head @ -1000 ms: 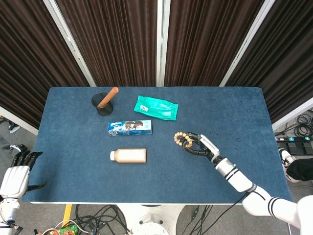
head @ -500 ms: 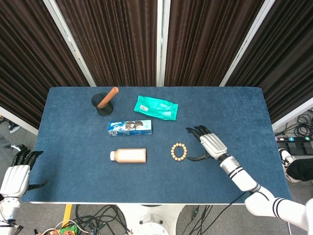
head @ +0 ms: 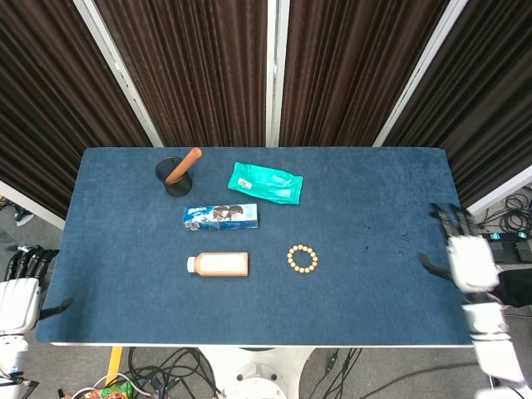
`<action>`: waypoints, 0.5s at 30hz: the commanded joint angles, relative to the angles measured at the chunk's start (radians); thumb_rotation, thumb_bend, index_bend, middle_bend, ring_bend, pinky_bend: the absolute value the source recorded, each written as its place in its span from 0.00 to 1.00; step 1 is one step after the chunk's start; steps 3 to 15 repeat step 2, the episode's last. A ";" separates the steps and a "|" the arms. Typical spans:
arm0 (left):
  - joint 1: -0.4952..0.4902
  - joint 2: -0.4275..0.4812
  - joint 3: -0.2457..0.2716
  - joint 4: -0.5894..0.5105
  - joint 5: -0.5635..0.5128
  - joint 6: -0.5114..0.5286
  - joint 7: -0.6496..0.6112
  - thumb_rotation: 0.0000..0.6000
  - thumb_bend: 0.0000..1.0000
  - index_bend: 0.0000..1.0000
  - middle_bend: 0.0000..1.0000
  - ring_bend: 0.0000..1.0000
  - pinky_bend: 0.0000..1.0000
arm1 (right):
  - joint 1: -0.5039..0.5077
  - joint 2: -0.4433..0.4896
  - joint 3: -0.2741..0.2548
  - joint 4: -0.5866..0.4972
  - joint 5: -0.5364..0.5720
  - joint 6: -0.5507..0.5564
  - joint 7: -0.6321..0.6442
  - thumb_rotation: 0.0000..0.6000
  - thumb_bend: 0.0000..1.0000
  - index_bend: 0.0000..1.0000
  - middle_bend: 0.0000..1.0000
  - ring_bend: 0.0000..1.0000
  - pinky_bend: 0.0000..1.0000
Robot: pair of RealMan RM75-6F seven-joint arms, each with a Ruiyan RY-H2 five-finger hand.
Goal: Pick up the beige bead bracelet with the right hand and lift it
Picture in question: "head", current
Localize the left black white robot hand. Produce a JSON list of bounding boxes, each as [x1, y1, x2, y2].
[[0, 244, 74, 333]]

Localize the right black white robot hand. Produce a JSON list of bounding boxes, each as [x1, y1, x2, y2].
[[417, 202, 500, 294]]

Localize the wooden bead bracelet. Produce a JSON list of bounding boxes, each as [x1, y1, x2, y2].
[[286, 244, 320, 275]]

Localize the black foot pedal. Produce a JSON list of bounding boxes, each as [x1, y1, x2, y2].
[[513, 232, 532, 263], [486, 232, 510, 264]]

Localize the crumpled snack bag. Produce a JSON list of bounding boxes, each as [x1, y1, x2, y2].
[[76, 380, 135, 399]]

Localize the brown pleated curtain panel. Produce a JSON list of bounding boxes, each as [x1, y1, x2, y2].
[[0, 0, 155, 219], [94, 0, 269, 147], [278, 0, 452, 147], [384, 0, 532, 209]]

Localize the blue felt table cover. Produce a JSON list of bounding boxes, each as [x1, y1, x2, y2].
[[35, 145, 475, 346]]

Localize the black mesh pen cup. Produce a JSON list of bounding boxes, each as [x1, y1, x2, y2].
[[155, 156, 195, 197]]

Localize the orange juice bottle white cap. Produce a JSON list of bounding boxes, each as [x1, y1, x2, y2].
[[186, 251, 249, 278]]

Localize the brown cylindrical stick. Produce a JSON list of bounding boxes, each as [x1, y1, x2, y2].
[[165, 147, 203, 183]]

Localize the blue cookie box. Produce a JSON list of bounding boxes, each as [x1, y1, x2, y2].
[[183, 203, 259, 232]]

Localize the green wet wipes packet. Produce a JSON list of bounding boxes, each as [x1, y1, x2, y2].
[[227, 161, 304, 205]]

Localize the coiled black cables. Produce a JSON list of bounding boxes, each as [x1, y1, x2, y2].
[[497, 193, 532, 237]]

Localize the white partition frame bar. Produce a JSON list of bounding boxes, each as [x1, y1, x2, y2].
[[0, 179, 67, 230], [461, 165, 532, 224], [73, 0, 164, 148], [265, 0, 291, 147], [372, 0, 470, 147]]

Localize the black cable tangle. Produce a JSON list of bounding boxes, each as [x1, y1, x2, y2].
[[123, 347, 225, 399]]

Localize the black cable with green light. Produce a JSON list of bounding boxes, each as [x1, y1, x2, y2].
[[322, 347, 363, 399]]

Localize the white table pedestal base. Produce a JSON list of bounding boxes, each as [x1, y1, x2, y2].
[[202, 347, 313, 399]]

